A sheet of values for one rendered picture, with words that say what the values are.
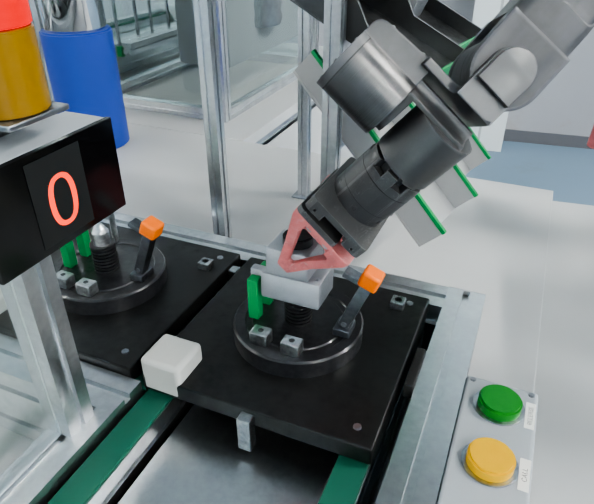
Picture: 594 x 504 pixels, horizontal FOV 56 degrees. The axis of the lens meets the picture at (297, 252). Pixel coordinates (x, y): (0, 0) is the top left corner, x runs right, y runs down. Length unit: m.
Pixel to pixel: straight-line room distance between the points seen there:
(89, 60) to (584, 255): 1.08
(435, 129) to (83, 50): 1.04
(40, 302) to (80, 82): 0.96
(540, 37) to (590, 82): 3.60
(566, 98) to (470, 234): 3.06
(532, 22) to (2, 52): 0.35
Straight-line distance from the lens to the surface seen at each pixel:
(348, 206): 0.49
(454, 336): 0.67
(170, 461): 0.59
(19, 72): 0.38
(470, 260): 0.99
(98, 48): 1.40
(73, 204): 0.42
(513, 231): 1.10
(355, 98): 0.45
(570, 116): 4.12
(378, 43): 0.46
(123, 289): 0.69
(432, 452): 0.54
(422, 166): 0.46
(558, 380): 0.80
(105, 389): 0.62
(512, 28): 0.47
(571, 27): 0.49
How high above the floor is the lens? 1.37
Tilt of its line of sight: 32 degrees down
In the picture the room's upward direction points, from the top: straight up
